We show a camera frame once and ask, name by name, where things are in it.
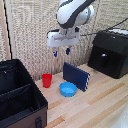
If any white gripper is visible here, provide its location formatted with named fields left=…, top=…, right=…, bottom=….
left=46, top=27, right=81, bottom=58

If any red plastic cup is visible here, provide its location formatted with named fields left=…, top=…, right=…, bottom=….
left=41, top=73, right=53, bottom=89

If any dark blue book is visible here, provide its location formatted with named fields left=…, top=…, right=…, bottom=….
left=62, top=61, right=91, bottom=93

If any blue plastic bowl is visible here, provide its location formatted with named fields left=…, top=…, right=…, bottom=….
left=59, top=81, right=78, bottom=98

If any black box appliance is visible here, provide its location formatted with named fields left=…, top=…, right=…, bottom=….
left=87, top=28, right=128, bottom=80

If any black fabric storage box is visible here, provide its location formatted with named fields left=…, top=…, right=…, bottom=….
left=0, top=58, right=49, bottom=128

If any black cable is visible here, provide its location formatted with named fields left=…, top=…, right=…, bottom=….
left=80, top=17, right=128, bottom=37

